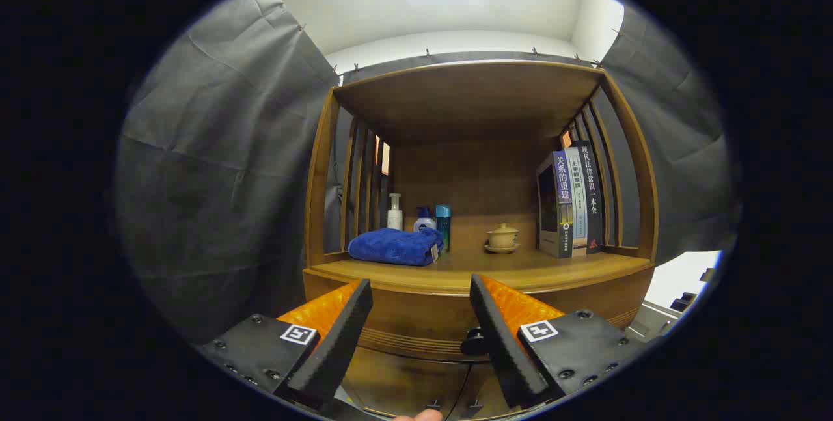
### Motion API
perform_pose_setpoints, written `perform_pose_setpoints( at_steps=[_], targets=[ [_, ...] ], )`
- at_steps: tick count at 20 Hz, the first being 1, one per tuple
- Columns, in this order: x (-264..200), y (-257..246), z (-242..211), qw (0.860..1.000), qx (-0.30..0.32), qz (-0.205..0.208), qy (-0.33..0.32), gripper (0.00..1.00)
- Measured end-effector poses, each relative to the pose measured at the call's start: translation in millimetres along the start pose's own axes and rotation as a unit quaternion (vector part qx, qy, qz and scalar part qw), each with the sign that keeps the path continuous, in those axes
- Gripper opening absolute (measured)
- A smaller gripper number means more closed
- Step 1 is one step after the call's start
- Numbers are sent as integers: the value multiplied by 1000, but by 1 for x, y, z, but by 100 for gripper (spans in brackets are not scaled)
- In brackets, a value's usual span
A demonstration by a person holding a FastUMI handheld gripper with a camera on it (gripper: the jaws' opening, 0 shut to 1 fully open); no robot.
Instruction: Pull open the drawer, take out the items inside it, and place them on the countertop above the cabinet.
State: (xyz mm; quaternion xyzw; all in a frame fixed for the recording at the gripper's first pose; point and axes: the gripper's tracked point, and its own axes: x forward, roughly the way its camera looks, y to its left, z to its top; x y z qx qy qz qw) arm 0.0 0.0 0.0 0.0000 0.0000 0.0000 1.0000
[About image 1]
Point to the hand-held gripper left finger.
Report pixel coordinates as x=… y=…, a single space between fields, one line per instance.
x=335 y=343

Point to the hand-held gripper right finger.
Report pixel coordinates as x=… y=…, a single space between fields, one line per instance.
x=504 y=343

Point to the wooden countertop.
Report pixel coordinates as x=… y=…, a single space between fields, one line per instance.
x=533 y=265

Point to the white cabinet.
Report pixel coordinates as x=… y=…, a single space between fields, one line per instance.
x=680 y=274

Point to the wooden cabinet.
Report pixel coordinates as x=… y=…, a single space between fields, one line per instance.
x=468 y=108

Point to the tan saucer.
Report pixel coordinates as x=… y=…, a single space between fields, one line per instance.
x=502 y=250

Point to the tan lidded tea cup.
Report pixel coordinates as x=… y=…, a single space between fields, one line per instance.
x=502 y=236

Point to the blue folded towel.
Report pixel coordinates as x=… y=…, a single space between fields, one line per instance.
x=390 y=246

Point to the tall blue bottle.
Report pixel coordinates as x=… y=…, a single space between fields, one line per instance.
x=443 y=222

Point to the white pump bottle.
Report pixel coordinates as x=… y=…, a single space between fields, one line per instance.
x=395 y=218

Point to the white bottle with blue cap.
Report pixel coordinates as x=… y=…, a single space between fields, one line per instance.
x=424 y=221

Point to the book with pale spine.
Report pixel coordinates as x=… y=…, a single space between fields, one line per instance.
x=576 y=200

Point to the book with blue spine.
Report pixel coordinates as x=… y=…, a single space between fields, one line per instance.
x=563 y=180

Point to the book with black spine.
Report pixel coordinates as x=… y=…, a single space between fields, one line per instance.
x=592 y=193

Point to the small black object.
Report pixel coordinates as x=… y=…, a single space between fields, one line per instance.
x=708 y=274
x=683 y=302

